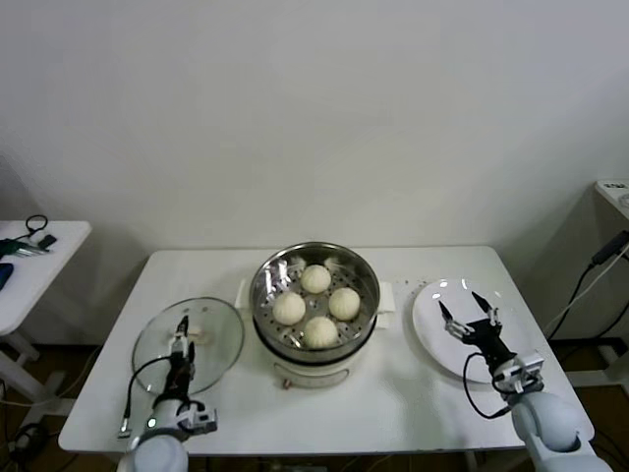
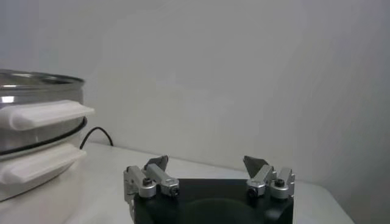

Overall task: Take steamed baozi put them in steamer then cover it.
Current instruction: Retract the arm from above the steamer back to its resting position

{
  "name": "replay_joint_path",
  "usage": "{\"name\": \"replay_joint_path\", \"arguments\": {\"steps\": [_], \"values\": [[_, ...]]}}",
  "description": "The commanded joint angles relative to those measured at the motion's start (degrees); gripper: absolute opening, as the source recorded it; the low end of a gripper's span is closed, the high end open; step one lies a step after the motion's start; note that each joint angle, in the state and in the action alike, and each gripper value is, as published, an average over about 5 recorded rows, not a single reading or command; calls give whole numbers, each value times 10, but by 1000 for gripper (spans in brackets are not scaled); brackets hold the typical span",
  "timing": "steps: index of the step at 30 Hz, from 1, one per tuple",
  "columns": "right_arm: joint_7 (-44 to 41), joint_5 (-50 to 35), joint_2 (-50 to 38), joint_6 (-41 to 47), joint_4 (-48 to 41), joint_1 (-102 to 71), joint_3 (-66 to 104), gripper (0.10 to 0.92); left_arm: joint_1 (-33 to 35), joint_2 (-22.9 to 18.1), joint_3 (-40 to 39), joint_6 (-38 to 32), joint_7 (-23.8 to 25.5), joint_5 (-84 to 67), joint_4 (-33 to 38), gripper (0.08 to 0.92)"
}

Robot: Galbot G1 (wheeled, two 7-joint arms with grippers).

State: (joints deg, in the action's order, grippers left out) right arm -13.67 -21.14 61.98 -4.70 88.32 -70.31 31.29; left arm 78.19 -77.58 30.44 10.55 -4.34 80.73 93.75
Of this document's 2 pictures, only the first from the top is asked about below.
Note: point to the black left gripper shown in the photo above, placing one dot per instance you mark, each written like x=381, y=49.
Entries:
x=178, y=378

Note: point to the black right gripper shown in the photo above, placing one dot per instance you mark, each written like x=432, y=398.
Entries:
x=486, y=339

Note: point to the white steamed baozi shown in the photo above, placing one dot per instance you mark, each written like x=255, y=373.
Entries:
x=289, y=308
x=320, y=332
x=344, y=303
x=315, y=278

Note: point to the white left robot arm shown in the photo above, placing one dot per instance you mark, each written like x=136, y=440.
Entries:
x=157, y=450

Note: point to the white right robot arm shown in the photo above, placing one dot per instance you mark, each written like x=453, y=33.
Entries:
x=550, y=423

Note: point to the stainless steel steamer basket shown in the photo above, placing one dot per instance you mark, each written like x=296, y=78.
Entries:
x=363, y=300

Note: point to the white round plate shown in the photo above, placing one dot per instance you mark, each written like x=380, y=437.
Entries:
x=425, y=324

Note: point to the white side table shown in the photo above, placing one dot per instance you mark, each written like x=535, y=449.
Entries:
x=49, y=275

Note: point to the white shelf unit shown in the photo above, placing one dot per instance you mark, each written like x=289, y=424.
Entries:
x=611, y=226

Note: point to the small black device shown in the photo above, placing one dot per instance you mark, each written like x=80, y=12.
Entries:
x=47, y=241

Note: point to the green hand tool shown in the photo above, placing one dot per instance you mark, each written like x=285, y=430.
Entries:
x=19, y=248

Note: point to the dark blue object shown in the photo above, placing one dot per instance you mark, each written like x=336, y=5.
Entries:
x=5, y=276

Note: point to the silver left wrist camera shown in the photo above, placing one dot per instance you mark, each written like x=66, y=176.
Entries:
x=204, y=422

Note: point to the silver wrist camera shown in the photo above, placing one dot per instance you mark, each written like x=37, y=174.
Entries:
x=521, y=369
x=204, y=422

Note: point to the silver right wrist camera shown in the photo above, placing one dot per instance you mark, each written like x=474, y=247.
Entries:
x=521, y=369

